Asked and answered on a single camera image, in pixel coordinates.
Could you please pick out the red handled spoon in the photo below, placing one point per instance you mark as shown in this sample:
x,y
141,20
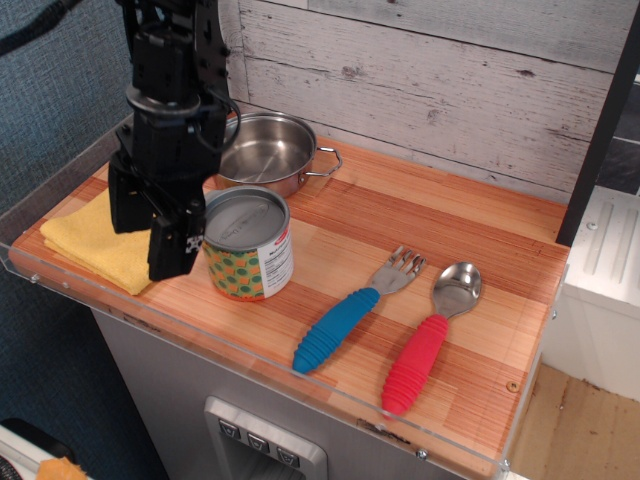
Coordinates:
x,y
455,292

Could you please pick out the toy food can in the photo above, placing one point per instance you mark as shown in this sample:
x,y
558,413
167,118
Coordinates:
x,y
248,242

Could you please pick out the small steel pot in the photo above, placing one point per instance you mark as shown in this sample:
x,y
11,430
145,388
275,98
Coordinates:
x,y
273,150

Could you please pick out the blue handled fork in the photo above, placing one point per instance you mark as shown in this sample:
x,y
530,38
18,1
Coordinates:
x,y
325,336

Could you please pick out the silver dispenser panel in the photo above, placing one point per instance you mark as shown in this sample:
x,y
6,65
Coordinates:
x,y
249,447

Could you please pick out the black object bottom left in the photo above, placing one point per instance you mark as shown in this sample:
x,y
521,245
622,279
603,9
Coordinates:
x,y
24,446

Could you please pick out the orange object bottom left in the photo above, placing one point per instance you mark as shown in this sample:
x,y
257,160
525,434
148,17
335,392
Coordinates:
x,y
60,469

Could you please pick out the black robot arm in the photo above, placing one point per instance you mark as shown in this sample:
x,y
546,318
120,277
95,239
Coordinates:
x,y
180,101

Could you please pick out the black right frame post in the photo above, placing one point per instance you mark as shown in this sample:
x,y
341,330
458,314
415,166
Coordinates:
x,y
611,112

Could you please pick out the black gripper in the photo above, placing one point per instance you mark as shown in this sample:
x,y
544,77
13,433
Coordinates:
x,y
159,170

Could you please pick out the grey toy fridge cabinet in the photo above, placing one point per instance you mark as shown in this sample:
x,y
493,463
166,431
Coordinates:
x,y
170,383

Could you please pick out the yellow folded cloth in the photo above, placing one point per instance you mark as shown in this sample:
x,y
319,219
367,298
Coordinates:
x,y
87,237

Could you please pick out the clear acrylic table guard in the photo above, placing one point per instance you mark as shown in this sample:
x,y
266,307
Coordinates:
x,y
344,228

